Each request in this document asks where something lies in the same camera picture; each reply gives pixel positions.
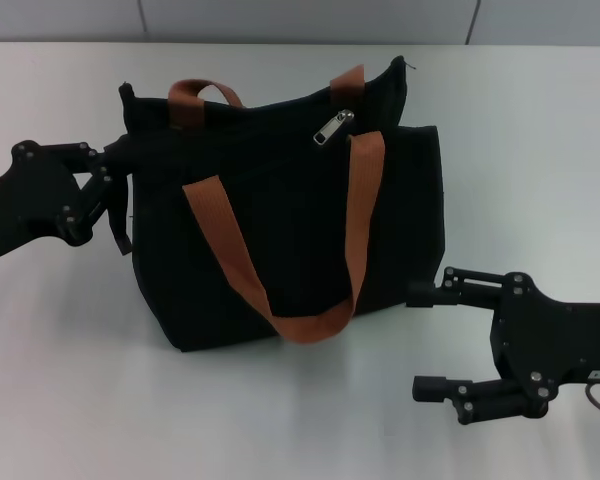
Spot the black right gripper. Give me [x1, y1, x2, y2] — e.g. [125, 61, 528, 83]
[406, 266, 600, 426]

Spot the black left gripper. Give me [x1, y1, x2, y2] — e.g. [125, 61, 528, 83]
[0, 135, 137, 269]

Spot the black canvas bag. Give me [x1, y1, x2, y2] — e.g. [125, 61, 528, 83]
[110, 55, 447, 354]

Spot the silver zipper pull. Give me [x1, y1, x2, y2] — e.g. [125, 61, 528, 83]
[312, 108, 356, 147]

